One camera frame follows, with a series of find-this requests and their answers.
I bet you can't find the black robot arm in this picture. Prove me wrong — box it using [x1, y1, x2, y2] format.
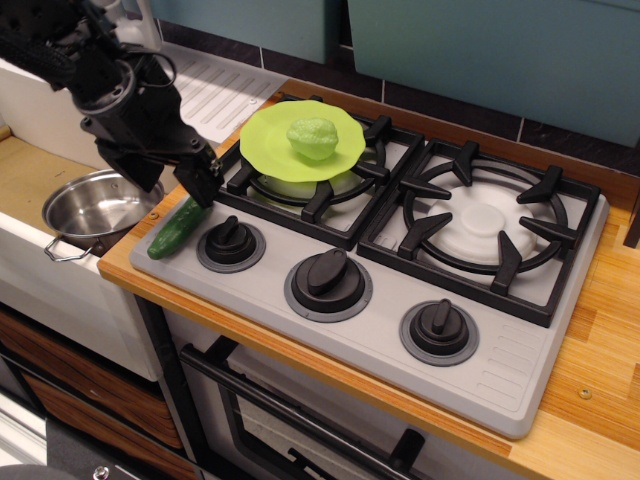
[1, 1, 224, 208]

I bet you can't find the grey toy faucet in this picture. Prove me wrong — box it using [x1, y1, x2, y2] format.
[95, 0, 162, 52]

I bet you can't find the black left stove knob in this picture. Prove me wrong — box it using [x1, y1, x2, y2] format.
[197, 215, 266, 274]

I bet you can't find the toy oven door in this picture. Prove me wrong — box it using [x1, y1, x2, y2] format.
[166, 313, 513, 479]

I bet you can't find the white toy sink unit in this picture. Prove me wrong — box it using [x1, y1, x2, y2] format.
[1, 43, 286, 381]

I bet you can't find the wooden drawer front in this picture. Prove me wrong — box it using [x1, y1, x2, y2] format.
[1, 305, 197, 479]

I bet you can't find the lime green plastic plate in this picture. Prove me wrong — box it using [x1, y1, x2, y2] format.
[240, 100, 366, 183]

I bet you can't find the black burner grate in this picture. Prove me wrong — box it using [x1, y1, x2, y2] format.
[357, 140, 605, 327]
[218, 95, 425, 250]

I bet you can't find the small stainless steel pot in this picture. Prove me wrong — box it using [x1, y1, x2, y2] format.
[42, 170, 165, 262]

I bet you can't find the white burner disc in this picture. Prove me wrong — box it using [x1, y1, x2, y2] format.
[257, 147, 386, 200]
[414, 181, 550, 265]

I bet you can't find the dark green toy pickle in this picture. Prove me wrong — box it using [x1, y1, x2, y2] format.
[147, 197, 210, 260]

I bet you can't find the white right burner disc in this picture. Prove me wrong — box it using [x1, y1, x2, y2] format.
[414, 181, 550, 265]

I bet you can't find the black oven door handle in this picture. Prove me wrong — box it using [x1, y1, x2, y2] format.
[180, 344, 424, 479]

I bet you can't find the light green toy cauliflower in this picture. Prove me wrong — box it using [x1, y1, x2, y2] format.
[286, 117, 339, 160]

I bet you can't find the black right burner grate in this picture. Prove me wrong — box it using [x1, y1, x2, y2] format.
[357, 140, 605, 327]

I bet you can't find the black left burner grate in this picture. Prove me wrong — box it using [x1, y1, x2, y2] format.
[218, 95, 425, 250]

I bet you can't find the black right stove knob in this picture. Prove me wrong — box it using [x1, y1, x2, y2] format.
[399, 299, 480, 367]

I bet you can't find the white left burner disc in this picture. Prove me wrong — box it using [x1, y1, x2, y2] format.
[257, 147, 386, 200]

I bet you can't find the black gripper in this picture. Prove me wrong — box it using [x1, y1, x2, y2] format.
[79, 62, 224, 208]

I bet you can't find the black stove knob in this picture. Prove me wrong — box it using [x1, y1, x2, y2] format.
[197, 215, 266, 274]
[284, 248, 373, 323]
[399, 299, 480, 367]

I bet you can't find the black middle stove knob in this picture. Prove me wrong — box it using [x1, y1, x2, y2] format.
[284, 248, 373, 323]

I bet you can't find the grey toy stove top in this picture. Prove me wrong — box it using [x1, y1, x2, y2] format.
[128, 94, 611, 441]

